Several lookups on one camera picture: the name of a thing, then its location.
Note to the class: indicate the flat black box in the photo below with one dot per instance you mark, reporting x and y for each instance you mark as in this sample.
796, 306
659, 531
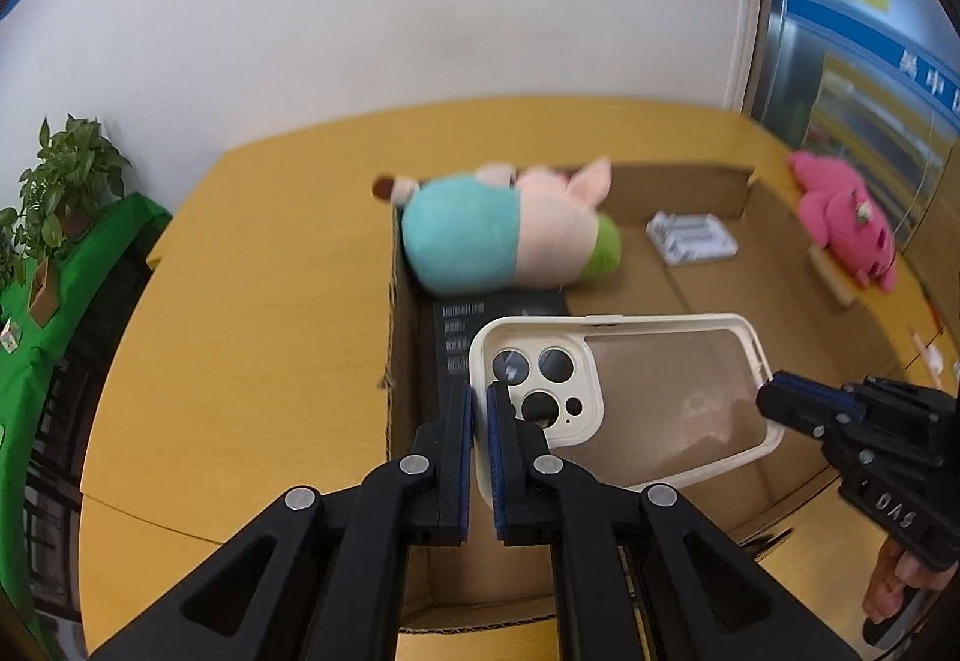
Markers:
457, 346

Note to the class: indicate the white phone case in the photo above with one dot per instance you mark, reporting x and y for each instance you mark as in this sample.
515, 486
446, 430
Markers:
592, 398

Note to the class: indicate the glass door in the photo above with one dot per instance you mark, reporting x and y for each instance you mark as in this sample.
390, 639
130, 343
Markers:
862, 69

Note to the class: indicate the small white plastic item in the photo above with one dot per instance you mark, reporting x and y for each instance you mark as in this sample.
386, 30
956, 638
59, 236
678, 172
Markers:
930, 355

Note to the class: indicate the white battery pack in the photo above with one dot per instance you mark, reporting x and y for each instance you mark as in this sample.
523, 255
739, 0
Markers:
690, 239

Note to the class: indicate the pink plush toy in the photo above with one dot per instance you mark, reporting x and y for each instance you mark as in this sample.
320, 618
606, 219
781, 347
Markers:
832, 211

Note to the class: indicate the person's right hand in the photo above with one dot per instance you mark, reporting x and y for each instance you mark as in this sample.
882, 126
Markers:
892, 586

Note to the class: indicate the brown cardboard box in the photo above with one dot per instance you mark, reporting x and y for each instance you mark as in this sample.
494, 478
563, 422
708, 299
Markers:
675, 290

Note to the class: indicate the green tablecloth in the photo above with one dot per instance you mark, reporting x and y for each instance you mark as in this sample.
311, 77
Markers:
82, 286

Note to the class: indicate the blue window banner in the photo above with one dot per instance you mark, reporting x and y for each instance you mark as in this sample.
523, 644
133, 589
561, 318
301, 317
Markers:
862, 35

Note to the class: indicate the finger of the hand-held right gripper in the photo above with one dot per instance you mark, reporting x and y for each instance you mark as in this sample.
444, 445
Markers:
795, 410
817, 389

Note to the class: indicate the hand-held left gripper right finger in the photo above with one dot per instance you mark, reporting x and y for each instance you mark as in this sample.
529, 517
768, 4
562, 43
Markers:
495, 443

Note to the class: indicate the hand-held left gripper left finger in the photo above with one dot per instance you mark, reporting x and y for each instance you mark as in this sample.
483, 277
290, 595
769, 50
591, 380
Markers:
466, 421

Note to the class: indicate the blue and pink plush pig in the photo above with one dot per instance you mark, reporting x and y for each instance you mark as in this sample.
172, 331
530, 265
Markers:
465, 233

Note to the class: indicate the plant in wooden box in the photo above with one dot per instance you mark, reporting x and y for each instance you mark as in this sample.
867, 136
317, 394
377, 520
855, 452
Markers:
41, 290

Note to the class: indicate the large potted plant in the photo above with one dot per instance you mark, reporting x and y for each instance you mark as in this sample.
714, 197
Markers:
75, 174

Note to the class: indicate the small white carton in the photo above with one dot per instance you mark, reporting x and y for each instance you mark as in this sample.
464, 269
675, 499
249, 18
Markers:
7, 337

